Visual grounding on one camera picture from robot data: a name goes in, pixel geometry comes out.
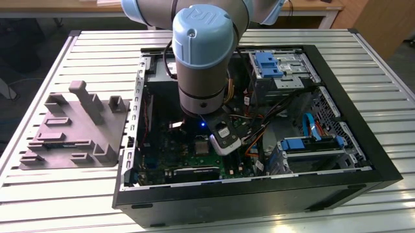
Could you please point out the black graphics card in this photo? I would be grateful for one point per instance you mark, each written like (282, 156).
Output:
(194, 174)

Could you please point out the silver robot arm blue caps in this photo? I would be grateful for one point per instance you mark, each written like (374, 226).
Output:
(200, 72)

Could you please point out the grey parts rack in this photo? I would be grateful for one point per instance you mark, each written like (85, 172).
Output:
(80, 136)

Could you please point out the silver CPU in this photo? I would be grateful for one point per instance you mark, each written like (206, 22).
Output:
(202, 147)

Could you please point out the silver disk bay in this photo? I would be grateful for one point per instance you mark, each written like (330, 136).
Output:
(311, 154)

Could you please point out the blue plastic drive latch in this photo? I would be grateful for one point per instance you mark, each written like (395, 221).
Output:
(267, 63)

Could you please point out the green motherboard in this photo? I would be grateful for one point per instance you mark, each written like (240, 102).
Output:
(171, 155)

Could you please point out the wooden cabinet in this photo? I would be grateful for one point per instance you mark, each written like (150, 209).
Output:
(382, 24)

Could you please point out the white cardboard box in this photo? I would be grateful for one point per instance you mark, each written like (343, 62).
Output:
(108, 2)

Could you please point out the green RAM stick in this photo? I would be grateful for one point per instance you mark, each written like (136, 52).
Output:
(61, 145)

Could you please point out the blue port connector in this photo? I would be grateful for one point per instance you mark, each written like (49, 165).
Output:
(151, 162)

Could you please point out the silver drive cage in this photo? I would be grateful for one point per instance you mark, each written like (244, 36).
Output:
(284, 85)

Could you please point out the grey power supply unit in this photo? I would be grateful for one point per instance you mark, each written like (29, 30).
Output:
(160, 70)

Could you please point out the black PC case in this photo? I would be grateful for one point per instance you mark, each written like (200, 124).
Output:
(227, 206)

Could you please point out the hard disk in blue carrier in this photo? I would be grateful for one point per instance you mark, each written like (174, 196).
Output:
(318, 144)

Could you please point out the blue card latch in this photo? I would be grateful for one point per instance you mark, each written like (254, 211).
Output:
(132, 178)

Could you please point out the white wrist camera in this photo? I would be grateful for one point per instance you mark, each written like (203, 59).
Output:
(227, 143)

